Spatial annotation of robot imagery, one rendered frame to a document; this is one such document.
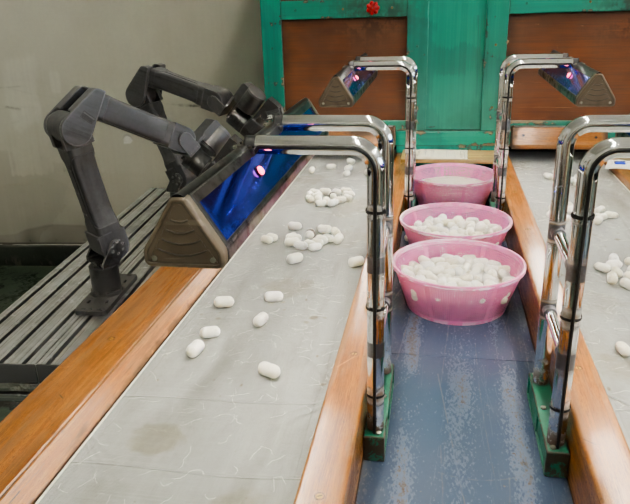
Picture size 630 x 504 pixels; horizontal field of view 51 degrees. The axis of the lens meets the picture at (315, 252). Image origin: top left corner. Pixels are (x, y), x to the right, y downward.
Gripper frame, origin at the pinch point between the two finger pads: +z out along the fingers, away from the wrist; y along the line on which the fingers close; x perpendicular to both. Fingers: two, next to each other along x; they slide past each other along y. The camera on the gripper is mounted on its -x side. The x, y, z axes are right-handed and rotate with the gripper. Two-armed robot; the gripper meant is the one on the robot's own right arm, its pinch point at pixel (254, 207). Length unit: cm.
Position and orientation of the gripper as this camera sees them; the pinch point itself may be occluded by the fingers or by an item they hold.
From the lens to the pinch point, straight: 157.5
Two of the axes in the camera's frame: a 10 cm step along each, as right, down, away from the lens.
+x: -6.1, 6.9, 3.9
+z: 7.7, 6.3, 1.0
